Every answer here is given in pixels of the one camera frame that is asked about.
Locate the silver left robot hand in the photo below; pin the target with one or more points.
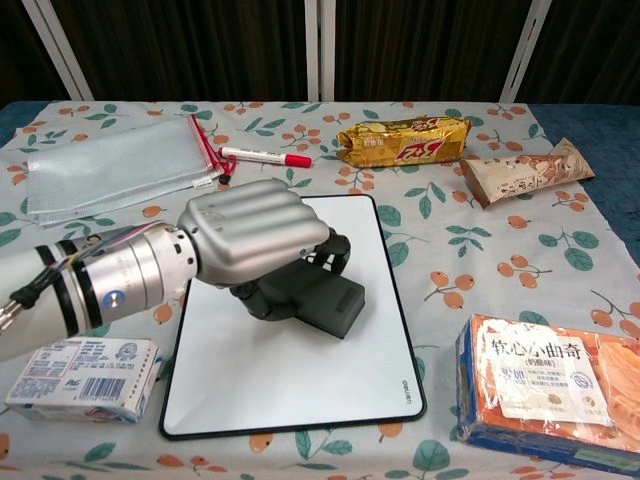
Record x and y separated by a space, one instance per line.
250 230

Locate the dark grey board eraser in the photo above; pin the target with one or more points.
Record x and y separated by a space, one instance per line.
320 295

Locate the white blue soap box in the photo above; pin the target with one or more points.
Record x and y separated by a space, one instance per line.
85 377

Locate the floral print tablecloth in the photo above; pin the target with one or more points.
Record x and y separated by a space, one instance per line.
500 250

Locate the orange blue cookie box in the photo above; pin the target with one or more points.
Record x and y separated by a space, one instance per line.
550 385

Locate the black framed whiteboard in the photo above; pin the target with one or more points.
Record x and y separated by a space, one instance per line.
280 390

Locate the translucent red zip pouch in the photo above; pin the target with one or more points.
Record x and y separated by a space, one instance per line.
117 167

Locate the white metal frame post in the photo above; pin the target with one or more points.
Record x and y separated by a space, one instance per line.
57 47
320 50
522 50

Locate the brown beige snack wrapper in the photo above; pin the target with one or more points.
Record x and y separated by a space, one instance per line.
525 172

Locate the red capped white marker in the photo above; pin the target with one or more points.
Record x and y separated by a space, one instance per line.
265 156

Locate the gold snack packet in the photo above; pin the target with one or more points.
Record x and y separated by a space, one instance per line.
405 142

